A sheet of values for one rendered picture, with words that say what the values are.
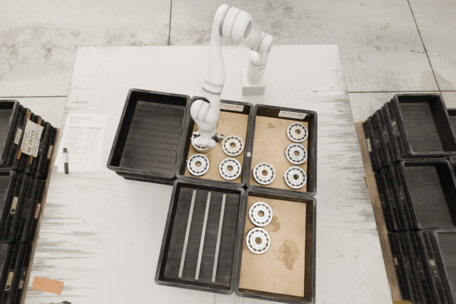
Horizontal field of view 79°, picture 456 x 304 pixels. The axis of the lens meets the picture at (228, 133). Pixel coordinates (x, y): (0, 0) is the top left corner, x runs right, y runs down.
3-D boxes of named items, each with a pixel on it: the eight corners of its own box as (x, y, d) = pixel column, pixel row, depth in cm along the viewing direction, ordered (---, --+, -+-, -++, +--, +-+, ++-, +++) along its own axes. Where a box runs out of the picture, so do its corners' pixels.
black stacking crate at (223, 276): (178, 184, 128) (175, 178, 117) (242, 192, 127) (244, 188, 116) (160, 279, 113) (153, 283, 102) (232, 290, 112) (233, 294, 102)
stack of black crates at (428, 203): (372, 173, 200) (400, 160, 168) (412, 172, 201) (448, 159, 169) (385, 231, 185) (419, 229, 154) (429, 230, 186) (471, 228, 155)
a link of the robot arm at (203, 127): (191, 127, 110) (211, 136, 109) (186, 110, 96) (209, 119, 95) (199, 112, 113) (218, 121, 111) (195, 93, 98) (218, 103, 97)
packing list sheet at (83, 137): (65, 112, 151) (64, 112, 151) (108, 112, 152) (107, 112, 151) (53, 172, 139) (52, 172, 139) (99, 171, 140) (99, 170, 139)
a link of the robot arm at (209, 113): (212, 129, 98) (223, 93, 91) (190, 120, 99) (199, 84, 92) (218, 123, 104) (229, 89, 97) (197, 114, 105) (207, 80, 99)
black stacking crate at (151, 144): (136, 100, 143) (129, 88, 132) (193, 106, 142) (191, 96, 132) (115, 174, 128) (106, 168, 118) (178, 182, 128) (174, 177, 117)
